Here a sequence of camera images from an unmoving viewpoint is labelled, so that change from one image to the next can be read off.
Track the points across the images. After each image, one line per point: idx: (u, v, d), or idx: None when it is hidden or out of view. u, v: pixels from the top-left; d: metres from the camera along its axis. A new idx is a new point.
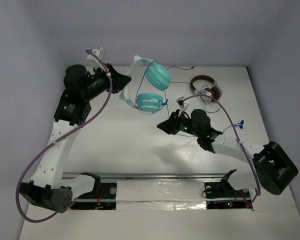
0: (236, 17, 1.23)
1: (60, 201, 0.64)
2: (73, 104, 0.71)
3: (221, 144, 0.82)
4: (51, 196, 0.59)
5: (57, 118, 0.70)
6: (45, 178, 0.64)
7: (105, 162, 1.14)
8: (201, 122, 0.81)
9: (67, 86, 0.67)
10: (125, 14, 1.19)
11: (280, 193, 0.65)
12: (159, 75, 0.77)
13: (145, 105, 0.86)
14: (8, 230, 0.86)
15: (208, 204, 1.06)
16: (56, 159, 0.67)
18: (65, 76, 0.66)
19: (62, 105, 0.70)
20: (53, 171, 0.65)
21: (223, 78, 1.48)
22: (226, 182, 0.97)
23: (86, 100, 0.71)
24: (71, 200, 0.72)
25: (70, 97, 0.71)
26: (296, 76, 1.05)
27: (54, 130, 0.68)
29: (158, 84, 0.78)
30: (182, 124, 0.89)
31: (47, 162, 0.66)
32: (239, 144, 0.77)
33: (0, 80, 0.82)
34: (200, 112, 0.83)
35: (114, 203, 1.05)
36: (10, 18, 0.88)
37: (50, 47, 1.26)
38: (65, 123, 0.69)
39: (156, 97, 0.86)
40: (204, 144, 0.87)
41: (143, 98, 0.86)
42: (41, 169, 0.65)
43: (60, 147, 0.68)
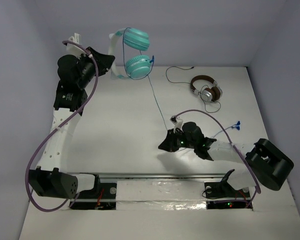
0: (235, 17, 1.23)
1: (68, 184, 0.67)
2: (71, 93, 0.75)
3: (216, 150, 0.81)
4: (61, 175, 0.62)
5: (57, 106, 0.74)
6: (52, 161, 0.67)
7: (105, 162, 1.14)
8: (192, 132, 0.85)
9: (62, 76, 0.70)
10: (125, 13, 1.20)
11: (279, 188, 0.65)
12: (139, 37, 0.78)
13: (135, 68, 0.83)
14: (8, 230, 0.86)
15: (208, 204, 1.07)
16: (60, 143, 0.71)
18: (59, 67, 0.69)
19: (60, 95, 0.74)
20: (59, 154, 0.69)
21: (224, 78, 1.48)
22: (226, 183, 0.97)
23: (81, 88, 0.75)
24: (76, 189, 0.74)
25: (66, 87, 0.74)
26: (296, 75, 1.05)
27: (55, 119, 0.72)
29: (140, 44, 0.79)
30: (179, 139, 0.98)
31: (52, 147, 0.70)
32: (232, 146, 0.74)
33: (0, 79, 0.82)
34: (190, 124, 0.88)
35: (114, 204, 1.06)
36: (9, 19, 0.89)
37: (50, 47, 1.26)
38: (65, 111, 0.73)
39: (142, 56, 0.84)
40: (202, 154, 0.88)
41: (131, 62, 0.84)
42: (47, 155, 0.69)
43: (63, 132, 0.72)
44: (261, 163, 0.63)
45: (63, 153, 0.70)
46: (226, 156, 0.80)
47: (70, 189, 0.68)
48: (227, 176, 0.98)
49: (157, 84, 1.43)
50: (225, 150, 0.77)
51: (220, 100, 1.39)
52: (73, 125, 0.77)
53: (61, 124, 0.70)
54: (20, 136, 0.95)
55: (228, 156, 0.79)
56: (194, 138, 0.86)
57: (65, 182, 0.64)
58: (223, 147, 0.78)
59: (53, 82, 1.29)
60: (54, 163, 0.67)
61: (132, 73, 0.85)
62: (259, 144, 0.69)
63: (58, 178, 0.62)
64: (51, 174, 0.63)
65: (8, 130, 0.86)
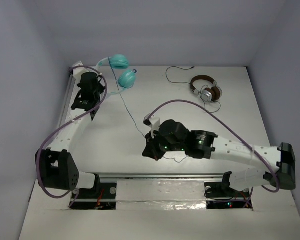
0: (236, 17, 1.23)
1: (72, 170, 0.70)
2: (87, 100, 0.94)
3: (228, 153, 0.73)
4: (67, 157, 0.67)
5: (74, 108, 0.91)
6: (62, 144, 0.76)
7: (105, 162, 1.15)
8: (175, 133, 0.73)
9: (84, 85, 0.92)
10: (125, 14, 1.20)
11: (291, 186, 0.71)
12: (119, 57, 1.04)
13: (129, 77, 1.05)
14: (8, 230, 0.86)
15: (208, 203, 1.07)
16: (71, 131, 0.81)
18: (82, 78, 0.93)
19: (79, 100, 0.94)
20: (69, 140, 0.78)
21: (224, 78, 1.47)
22: (228, 187, 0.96)
23: (96, 98, 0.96)
24: (76, 184, 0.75)
25: (84, 96, 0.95)
26: (296, 75, 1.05)
27: (71, 115, 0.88)
29: (121, 62, 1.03)
30: (161, 144, 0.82)
31: (65, 134, 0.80)
32: (253, 152, 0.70)
33: (0, 80, 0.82)
34: (167, 123, 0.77)
35: (114, 204, 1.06)
36: (10, 19, 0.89)
37: (50, 47, 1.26)
38: (81, 111, 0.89)
39: (128, 71, 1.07)
40: (198, 154, 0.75)
41: (122, 77, 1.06)
42: (59, 139, 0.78)
43: (76, 124, 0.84)
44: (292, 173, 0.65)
45: (72, 141, 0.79)
46: (237, 159, 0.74)
47: (71, 179, 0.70)
48: (227, 181, 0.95)
49: (157, 85, 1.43)
50: (242, 155, 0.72)
51: (220, 100, 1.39)
52: (84, 125, 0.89)
53: (77, 118, 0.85)
54: (20, 137, 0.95)
55: (241, 160, 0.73)
56: (180, 139, 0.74)
57: (69, 166, 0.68)
58: (242, 151, 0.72)
59: (53, 82, 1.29)
60: (64, 145, 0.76)
61: (125, 84, 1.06)
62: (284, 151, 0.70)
63: (65, 158, 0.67)
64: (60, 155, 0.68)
65: (9, 131, 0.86)
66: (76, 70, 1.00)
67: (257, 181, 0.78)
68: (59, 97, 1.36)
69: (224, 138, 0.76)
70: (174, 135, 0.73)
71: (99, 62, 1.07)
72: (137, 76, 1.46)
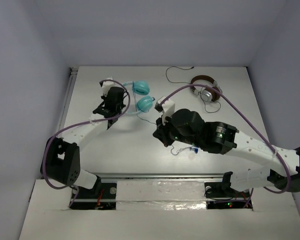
0: (236, 17, 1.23)
1: (73, 166, 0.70)
2: (108, 109, 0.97)
3: (248, 151, 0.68)
4: (75, 150, 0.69)
5: (95, 112, 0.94)
6: (74, 138, 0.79)
7: (106, 162, 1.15)
8: (190, 123, 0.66)
9: (110, 95, 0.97)
10: (125, 14, 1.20)
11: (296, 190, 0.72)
12: (142, 83, 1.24)
13: (147, 103, 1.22)
14: (8, 230, 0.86)
15: (208, 203, 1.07)
16: (86, 130, 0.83)
18: (111, 90, 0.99)
19: (101, 107, 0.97)
20: (82, 137, 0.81)
21: (224, 78, 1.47)
22: (228, 187, 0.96)
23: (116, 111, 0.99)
24: (73, 181, 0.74)
25: (106, 105, 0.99)
26: (296, 75, 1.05)
27: (90, 117, 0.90)
29: (143, 87, 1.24)
30: (171, 134, 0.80)
31: (80, 130, 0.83)
32: (275, 154, 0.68)
33: (0, 79, 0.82)
34: (185, 113, 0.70)
35: (114, 204, 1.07)
36: (10, 19, 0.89)
37: (50, 47, 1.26)
38: (100, 116, 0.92)
39: (147, 97, 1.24)
40: (215, 147, 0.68)
41: (142, 100, 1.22)
42: (73, 133, 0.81)
43: (93, 126, 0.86)
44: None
45: (84, 138, 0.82)
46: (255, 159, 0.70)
47: (71, 174, 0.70)
48: (227, 181, 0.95)
49: (157, 84, 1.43)
50: (263, 155, 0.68)
51: (220, 100, 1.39)
52: (99, 130, 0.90)
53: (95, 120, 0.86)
54: (20, 137, 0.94)
55: (260, 161, 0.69)
56: (195, 131, 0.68)
57: (73, 160, 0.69)
58: (265, 152, 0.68)
59: (53, 82, 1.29)
60: (76, 140, 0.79)
61: (143, 107, 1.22)
62: None
63: (73, 151, 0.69)
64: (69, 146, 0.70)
65: (9, 131, 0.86)
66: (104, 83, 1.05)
67: (258, 182, 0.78)
68: (59, 97, 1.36)
69: (245, 134, 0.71)
70: (189, 126, 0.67)
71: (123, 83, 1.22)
72: (137, 76, 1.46)
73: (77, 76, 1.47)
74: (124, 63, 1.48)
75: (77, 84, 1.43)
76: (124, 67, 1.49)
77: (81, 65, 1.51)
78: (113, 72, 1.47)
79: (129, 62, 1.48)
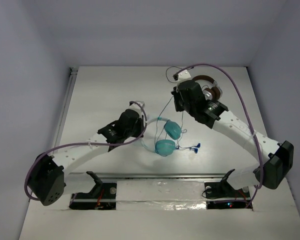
0: (235, 17, 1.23)
1: (55, 189, 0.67)
2: (115, 132, 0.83)
3: (229, 127, 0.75)
4: (60, 174, 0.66)
5: (99, 131, 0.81)
6: (64, 160, 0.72)
7: (106, 161, 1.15)
8: (190, 90, 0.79)
9: (122, 117, 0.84)
10: (124, 14, 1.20)
11: (275, 188, 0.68)
12: (174, 127, 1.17)
13: (164, 146, 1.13)
14: (8, 231, 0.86)
15: (208, 204, 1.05)
16: (81, 153, 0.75)
18: (126, 112, 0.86)
19: (108, 127, 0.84)
20: (73, 160, 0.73)
21: (224, 78, 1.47)
22: (226, 182, 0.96)
23: (124, 135, 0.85)
24: (53, 200, 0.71)
25: (116, 126, 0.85)
26: (296, 74, 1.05)
27: (92, 138, 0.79)
29: (175, 131, 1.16)
30: (180, 102, 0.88)
31: (74, 151, 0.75)
32: (253, 136, 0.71)
33: (0, 79, 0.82)
34: (188, 82, 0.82)
35: (114, 203, 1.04)
36: (10, 19, 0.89)
37: (50, 47, 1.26)
38: (103, 138, 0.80)
39: (171, 141, 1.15)
40: (202, 117, 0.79)
41: (164, 141, 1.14)
42: (66, 153, 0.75)
43: (90, 148, 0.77)
44: (279, 168, 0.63)
45: (75, 161, 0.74)
46: (235, 137, 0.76)
47: (50, 195, 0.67)
48: (227, 175, 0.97)
49: (157, 84, 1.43)
50: (242, 134, 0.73)
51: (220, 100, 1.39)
52: (98, 153, 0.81)
53: (94, 143, 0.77)
54: (20, 137, 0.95)
55: (239, 139, 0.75)
56: (192, 98, 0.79)
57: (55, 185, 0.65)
58: (243, 132, 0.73)
59: (53, 82, 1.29)
60: (65, 162, 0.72)
61: (160, 148, 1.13)
62: (284, 148, 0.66)
63: (58, 174, 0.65)
64: (57, 168, 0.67)
65: (9, 131, 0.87)
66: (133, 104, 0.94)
67: (247, 175, 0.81)
68: (58, 97, 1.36)
69: (233, 114, 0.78)
70: (188, 93, 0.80)
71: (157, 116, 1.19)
72: (137, 76, 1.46)
73: (77, 76, 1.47)
74: (124, 63, 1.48)
75: (77, 84, 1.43)
76: (124, 67, 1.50)
77: (80, 65, 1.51)
78: (113, 72, 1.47)
79: (129, 62, 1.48)
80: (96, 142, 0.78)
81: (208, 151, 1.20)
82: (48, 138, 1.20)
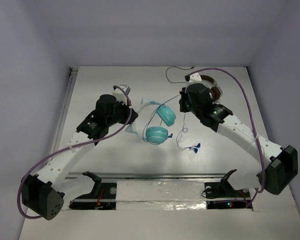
0: (235, 17, 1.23)
1: (52, 203, 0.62)
2: (96, 123, 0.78)
3: (232, 130, 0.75)
4: (50, 190, 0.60)
5: (79, 129, 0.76)
6: (49, 174, 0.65)
7: (106, 161, 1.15)
8: (198, 93, 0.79)
9: (98, 106, 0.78)
10: (124, 14, 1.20)
11: (278, 193, 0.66)
12: (168, 111, 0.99)
13: (154, 135, 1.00)
14: (8, 231, 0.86)
15: (208, 204, 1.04)
16: (65, 161, 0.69)
18: (100, 99, 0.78)
19: (86, 121, 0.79)
20: (58, 171, 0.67)
21: (224, 79, 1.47)
22: (226, 182, 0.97)
23: (107, 123, 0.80)
24: (60, 210, 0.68)
25: (95, 117, 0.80)
26: (296, 75, 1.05)
27: (73, 139, 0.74)
29: (168, 118, 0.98)
30: (186, 102, 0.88)
31: (57, 162, 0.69)
32: (255, 139, 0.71)
33: (0, 79, 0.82)
34: (197, 85, 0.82)
35: (114, 203, 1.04)
36: (9, 19, 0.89)
37: (50, 47, 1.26)
38: (84, 135, 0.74)
39: (163, 129, 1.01)
40: (207, 120, 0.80)
41: (154, 130, 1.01)
42: (49, 167, 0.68)
43: (73, 152, 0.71)
44: (280, 170, 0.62)
45: (62, 172, 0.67)
46: (239, 140, 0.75)
47: (51, 209, 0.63)
48: (227, 175, 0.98)
49: (157, 84, 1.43)
50: (244, 137, 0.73)
51: (220, 100, 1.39)
52: (84, 153, 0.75)
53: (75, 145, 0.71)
54: (20, 137, 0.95)
55: (242, 143, 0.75)
56: (200, 101, 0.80)
57: (49, 201, 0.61)
58: (246, 135, 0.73)
59: (53, 82, 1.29)
60: (51, 177, 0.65)
61: (150, 137, 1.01)
62: (286, 152, 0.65)
63: (48, 191, 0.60)
64: (44, 185, 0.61)
65: (9, 131, 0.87)
66: (116, 89, 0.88)
67: (249, 176, 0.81)
68: (58, 97, 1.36)
69: (237, 118, 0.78)
70: (196, 96, 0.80)
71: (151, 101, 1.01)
72: (137, 76, 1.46)
73: (77, 76, 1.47)
74: (124, 63, 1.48)
75: (77, 84, 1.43)
76: (125, 67, 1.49)
77: (80, 65, 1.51)
78: (113, 72, 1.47)
79: (129, 62, 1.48)
80: (78, 143, 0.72)
81: (208, 151, 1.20)
82: (48, 138, 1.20)
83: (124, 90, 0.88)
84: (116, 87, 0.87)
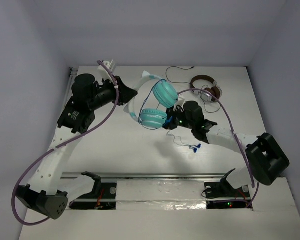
0: (235, 17, 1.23)
1: (54, 207, 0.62)
2: (78, 112, 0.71)
3: (216, 135, 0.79)
4: (48, 198, 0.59)
5: (60, 124, 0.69)
6: (41, 183, 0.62)
7: (105, 162, 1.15)
8: (193, 112, 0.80)
9: (75, 92, 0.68)
10: (124, 14, 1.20)
11: (270, 184, 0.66)
12: (166, 93, 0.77)
13: (149, 120, 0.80)
14: (8, 231, 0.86)
15: (208, 204, 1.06)
16: (54, 164, 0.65)
18: (74, 83, 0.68)
19: (67, 111, 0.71)
20: (50, 177, 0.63)
21: (224, 78, 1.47)
22: (226, 182, 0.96)
23: (91, 109, 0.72)
24: (67, 206, 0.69)
25: (76, 104, 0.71)
26: (296, 74, 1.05)
27: (56, 136, 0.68)
29: (165, 100, 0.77)
30: (177, 118, 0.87)
31: (45, 167, 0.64)
32: (233, 135, 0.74)
33: (0, 79, 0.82)
34: (192, 103, 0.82)
35: (114, 203, 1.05)
36: (9, 19, 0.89)
37: (50, 47, 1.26)
38: (68, 130, 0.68)
39: (161, 113, 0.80)
40: (198, 135, 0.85)
41: (148, 113, 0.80)
42: (39, 174, 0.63)
43: (60, 153, 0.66)
44: (259, 156, 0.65)
45: (54, 177, 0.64)
46: (225, 143, 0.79)
47: (57, 211, 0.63)
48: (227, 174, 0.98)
49: None
50: (225, 137, 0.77)
51: (220, 100, 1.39)
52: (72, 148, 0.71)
53: (59, 145, 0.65)
54: (20, 137, 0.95)
55: (227, 145, 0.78)
56: (194, 119, 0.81)
57: (50, 207, 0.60)
58: (225, 134, 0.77)
59: (52, 81, 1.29)
60: (44, 185, 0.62)
61: (144, 121, 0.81)
62: (262, 138, 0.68)
63: (46, 199, 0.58)
64: (39, 195, 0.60)
65: (9, 130, 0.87)
66: (99, 65, 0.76)
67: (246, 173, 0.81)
68: (58, 97, 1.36)
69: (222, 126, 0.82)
70: (191, 114, 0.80)
71: (150, 75, 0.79)
72: (137, 76, 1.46)
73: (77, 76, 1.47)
74: (125, 63, 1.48)
75: None
76: (125, 67, 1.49)
77: (80, 65, 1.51)
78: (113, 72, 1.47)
79: (129, 62, 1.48)
80: (62, 142, 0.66)
81: (208, 151, 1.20)
82: (48, 138, 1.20)
83: (107, 67, 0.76)
84: (100, 64, 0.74)
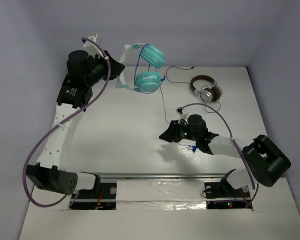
0: (235, 17, 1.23)
1: (67, 180, 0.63)
2: (76, 88, 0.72)
3: (216, 143, 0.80)
4: (60, 171, 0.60)
5: (60, 102, 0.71)
6: (51, 159, 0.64)
7: (105, 162, 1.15)
8: (197, 125, 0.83)
9: (70, 69, 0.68)
10: (125, 14, 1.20)
11: (272, 185, 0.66)
12: (155, 53, 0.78)
13: (146, 82, 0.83)
14: (8, 230, 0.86)
15: (208, 204, 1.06)
16: (60, 140, 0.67)
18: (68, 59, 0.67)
19: (65, 89, 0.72)
20: (58, 152, 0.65)
21: (224, 78, 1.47)
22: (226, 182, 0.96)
23: (88, 84, 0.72)
24: (76, 183, 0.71)
25: (73, 81, 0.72)
26: (296, 74, 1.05)
27: (57, 114, 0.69)
29: (156, 61, 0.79)
30: (182, 130, 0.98)
31: (52, 144, 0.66)
32: (231, 140, 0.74)
33: (0, 79, 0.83)
34: (196, 116, 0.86)
35: (114, 203, 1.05)
36: (10, 19, 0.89)
37: (50, 47, 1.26)
38: (68, 106, 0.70)
39: (154, 73, 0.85)
40: (203, 148, 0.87)
41: (143, 76, 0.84)
42: (47, 151, 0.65)
43: (64, 129, 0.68)
44: (257, 157, 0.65)
45: (62, 152, 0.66)
46: (226, 151, 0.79)
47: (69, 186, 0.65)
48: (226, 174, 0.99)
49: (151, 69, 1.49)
50: (225, 144, 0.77)
51: (220, 100, 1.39)
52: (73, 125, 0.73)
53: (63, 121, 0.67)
54: (20, 136, 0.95)
55: (229, 152, 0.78)
56: (198, 132, 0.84)
57: (64, 181, 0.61)
58: (224, 141, 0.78)
59: (53, 81, 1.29)
60: (54, 160, 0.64)
61: (141, 86, 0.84)
62: (258, 140, 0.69)
63: (58, 172, 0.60)
64: (50, 170, 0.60)
65: (9, 130, 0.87)
66: (85, 41, 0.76)
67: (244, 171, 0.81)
68: None
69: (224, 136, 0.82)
70: (196, 127, 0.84)
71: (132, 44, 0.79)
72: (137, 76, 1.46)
73: None
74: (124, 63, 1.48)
75: None
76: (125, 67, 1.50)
77: None
78: None
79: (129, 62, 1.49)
80: (65, 118, 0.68)
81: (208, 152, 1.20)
82: None
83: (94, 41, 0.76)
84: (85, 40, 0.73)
